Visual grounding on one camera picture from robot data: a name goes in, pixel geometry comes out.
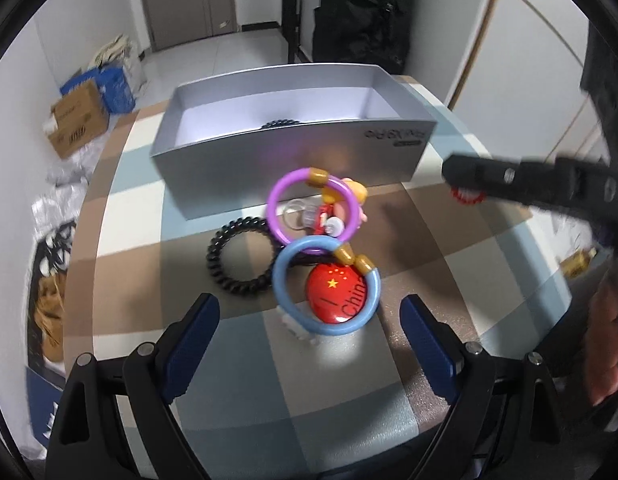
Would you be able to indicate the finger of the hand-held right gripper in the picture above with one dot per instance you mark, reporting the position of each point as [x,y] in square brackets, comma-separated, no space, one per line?
[489,176]

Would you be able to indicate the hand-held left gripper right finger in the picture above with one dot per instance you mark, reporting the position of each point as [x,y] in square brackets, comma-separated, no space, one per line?
[429,345]

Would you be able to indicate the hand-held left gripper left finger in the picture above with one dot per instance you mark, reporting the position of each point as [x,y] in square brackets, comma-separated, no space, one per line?
[191,345]

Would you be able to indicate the red round badge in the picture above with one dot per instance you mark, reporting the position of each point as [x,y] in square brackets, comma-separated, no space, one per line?
[334,295]

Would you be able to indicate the silver cardboard box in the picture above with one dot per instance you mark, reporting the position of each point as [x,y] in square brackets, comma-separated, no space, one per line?
[289,160]

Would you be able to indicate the person's right hand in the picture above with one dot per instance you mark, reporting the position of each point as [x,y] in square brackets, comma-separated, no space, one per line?
[609,340]

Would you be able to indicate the brass fitting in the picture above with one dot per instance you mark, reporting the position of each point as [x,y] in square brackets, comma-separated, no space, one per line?
[579,264]

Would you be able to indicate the checked tablecloth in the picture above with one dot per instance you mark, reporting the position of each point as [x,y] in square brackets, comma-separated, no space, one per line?
[439,270]

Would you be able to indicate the black cabinet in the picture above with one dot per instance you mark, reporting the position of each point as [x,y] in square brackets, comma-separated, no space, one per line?
[606,75]

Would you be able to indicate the brown slippers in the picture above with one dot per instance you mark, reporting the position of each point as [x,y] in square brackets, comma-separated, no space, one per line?
[51,310]

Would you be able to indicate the dark blue flat box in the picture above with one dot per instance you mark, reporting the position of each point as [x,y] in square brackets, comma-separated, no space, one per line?
[41,405]

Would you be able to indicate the black and white slippers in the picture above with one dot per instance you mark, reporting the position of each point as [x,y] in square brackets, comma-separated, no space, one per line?
[56,250]

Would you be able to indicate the silver plastic bag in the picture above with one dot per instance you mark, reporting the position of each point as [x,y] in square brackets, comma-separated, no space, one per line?
[54,205]

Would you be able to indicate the large black bag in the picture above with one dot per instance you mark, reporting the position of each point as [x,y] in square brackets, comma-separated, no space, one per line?
[364,15]

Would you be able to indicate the grey plastic bag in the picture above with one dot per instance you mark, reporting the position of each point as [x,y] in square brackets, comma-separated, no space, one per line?
[79,165]

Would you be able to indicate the brown cardboard box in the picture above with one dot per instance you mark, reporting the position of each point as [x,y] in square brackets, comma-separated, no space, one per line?
[79,120]

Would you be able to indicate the blue cardboard box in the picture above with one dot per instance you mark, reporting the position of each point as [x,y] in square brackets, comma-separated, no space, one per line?
[116,87]

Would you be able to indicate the white tote bags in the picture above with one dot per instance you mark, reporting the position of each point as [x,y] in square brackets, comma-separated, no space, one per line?
[116,52]

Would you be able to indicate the grey door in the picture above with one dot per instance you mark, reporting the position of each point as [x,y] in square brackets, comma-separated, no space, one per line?
[189,0]

